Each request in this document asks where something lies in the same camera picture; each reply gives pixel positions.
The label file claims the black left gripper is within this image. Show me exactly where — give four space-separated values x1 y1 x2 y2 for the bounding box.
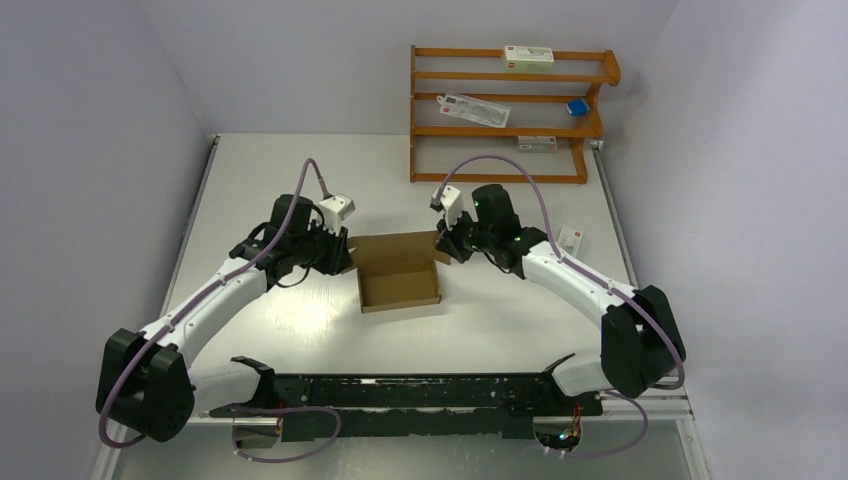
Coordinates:
291 217 354 275

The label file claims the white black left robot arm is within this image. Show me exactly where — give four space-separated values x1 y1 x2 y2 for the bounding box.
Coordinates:
95 194 355 442

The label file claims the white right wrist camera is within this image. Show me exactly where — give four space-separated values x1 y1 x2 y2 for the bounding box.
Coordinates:
430 185 464 230

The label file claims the white green box top shelf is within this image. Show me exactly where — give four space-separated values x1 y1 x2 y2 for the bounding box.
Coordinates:
502 45 555 73

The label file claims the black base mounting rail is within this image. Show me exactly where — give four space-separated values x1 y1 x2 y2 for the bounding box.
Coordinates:
210 360 603 442

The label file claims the clear plastic packet on shelf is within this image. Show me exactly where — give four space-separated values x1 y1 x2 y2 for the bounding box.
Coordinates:
436 93 511 128

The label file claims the white flat box bottom shelf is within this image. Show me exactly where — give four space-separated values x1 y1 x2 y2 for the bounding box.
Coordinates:
516 136 559 153

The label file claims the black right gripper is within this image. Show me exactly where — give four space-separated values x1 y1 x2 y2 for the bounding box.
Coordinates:
435 205 495 264

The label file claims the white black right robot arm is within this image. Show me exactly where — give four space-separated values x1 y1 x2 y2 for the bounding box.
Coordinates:
430 184 686 414

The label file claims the blue small object on shelf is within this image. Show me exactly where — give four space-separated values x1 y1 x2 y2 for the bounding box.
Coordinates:
566 98 591 118

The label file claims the brown cardboard box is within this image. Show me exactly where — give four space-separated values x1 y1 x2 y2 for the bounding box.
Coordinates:
347 231 451 313

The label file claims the orange wooden shelf rack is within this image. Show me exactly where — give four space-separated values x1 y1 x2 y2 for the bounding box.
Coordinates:
408 46 622 184

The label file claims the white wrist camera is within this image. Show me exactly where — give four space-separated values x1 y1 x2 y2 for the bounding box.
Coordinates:
430 185 464 230
317 194 356 236

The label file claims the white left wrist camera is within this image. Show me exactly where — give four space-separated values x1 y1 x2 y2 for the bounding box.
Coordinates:
317 194 356 236

